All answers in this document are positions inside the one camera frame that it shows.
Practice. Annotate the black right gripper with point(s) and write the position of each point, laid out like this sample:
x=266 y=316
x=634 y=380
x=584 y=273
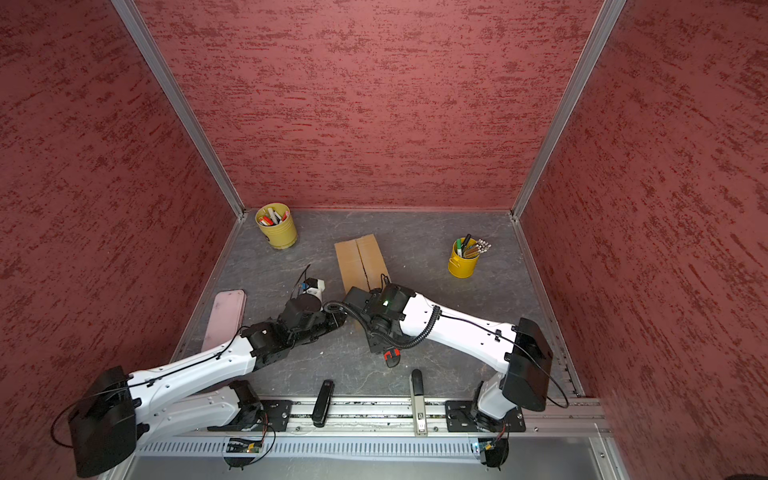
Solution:
x=377 y=346

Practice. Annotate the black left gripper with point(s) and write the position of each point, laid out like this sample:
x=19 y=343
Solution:
x=336 y=319

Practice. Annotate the red black utility knife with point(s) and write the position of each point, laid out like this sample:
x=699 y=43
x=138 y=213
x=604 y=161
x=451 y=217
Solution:
x=392 y=357

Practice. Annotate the brown cardboard express box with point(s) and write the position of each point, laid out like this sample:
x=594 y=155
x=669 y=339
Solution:
x=361 y=263

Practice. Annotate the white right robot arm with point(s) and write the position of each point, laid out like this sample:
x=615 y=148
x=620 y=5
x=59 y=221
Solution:
x=518 y=353

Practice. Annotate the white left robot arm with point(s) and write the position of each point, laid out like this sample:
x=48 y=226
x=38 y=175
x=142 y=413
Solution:
x=121 y=411

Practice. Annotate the pink flat case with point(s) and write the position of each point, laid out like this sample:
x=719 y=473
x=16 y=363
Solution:
x=225 y=319

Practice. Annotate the yellow pencil cup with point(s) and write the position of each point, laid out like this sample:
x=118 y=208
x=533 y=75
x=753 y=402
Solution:
x=459 y=266

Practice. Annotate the yellow-green pen holder cup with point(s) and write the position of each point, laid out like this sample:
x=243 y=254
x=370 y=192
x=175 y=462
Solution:
x=276 y=222

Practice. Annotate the coloured pencils bundle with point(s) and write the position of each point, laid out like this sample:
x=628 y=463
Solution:
x=480 y=247

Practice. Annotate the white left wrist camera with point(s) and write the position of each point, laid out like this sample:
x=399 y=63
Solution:
x=314 y=287

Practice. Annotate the silver latch with black handle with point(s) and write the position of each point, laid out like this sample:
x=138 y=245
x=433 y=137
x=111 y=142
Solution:
x=418 y=405

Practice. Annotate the black handle on rail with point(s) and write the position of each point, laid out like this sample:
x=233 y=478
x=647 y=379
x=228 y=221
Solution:
x=322 y=404

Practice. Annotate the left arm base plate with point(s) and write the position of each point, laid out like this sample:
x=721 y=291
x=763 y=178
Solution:
x=259 y=417

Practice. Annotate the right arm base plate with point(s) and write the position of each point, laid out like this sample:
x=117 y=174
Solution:
x=461 y=416

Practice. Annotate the left circuit board with wires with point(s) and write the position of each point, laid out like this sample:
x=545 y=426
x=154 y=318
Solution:
x=242 y=452

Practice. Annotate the circuit board with wires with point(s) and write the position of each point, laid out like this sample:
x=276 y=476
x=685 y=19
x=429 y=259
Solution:
x=242 y=452
x=492 y=453

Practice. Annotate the right circuit board with wires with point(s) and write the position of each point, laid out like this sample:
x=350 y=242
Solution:
x=492 y=453

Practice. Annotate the aluminium front rail frame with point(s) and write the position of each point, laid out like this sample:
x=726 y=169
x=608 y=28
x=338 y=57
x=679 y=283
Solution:
x=374 y=438

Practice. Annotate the aluminium corner post left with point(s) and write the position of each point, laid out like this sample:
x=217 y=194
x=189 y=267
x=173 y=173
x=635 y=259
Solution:
x=132 y=19

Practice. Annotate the aluminium corner post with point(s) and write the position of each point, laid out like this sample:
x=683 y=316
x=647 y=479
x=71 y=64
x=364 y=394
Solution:
x=132 y=19
x=604 y=24

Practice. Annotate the aluminium corner post right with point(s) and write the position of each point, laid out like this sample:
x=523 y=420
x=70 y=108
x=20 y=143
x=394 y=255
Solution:
x=604 y=24

